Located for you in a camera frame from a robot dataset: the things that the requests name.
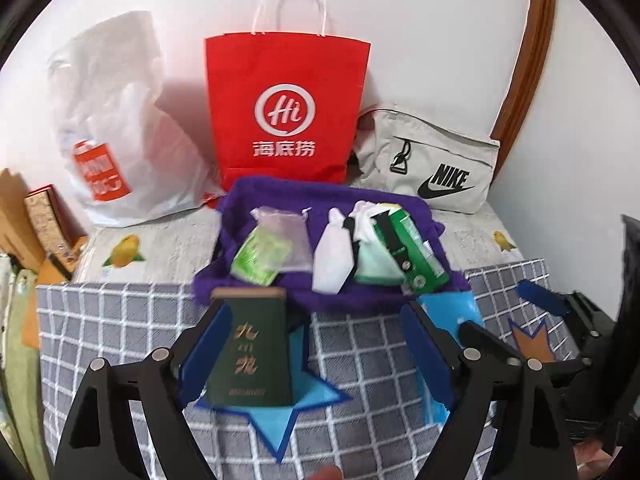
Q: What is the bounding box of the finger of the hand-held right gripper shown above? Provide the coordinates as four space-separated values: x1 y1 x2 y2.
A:
517 280 601 331
545 352 598 386

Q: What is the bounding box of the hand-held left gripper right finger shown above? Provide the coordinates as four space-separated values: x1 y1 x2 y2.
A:
400 300 576 480

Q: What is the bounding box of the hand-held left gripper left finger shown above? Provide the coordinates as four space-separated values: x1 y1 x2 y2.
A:
52 300 236 480

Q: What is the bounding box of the dark green box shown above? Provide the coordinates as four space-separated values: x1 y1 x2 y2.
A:
205 286 297 408

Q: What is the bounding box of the green carton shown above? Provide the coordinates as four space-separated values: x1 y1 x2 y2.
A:
385 205 448 293

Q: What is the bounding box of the black strap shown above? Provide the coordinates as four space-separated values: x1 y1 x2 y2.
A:
372 212 411 271

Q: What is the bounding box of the green wipes packet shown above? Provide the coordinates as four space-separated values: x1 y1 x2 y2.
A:
231 227 293 283

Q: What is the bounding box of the clear plastic bag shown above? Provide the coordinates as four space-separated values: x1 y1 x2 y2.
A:
250 206 313 273

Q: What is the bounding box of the person's left hand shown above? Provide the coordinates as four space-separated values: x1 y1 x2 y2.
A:
304 462 346 480

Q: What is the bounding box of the blue tissue pack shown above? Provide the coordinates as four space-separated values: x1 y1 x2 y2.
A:
417 292 483 426

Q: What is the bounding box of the grey checked blanket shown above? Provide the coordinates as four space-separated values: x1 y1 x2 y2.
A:
37 257 566 480

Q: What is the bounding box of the lemon print bedsheet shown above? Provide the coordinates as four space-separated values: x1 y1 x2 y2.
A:
72 205 523 286

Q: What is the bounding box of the beige waist bag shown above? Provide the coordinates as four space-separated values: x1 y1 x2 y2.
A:
352 105 502 216

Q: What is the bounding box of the pale green quilt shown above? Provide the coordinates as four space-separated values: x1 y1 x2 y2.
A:
0 252 53 471

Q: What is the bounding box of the purple towel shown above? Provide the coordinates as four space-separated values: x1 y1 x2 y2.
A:
192 176 471 313

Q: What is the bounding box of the patterned brown box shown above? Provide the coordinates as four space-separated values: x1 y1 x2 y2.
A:
25 185 88 261

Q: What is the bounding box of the wooden headboard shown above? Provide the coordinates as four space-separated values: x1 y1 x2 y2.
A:
0 167 46 271

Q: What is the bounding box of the white plastic shopping bag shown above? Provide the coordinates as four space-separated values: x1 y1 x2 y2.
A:
47 10 223 226

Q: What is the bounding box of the red paper bag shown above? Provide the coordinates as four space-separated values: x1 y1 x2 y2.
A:
204 0 372 198

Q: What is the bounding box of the wooden door frame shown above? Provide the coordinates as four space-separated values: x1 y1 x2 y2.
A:
492 0 558 171

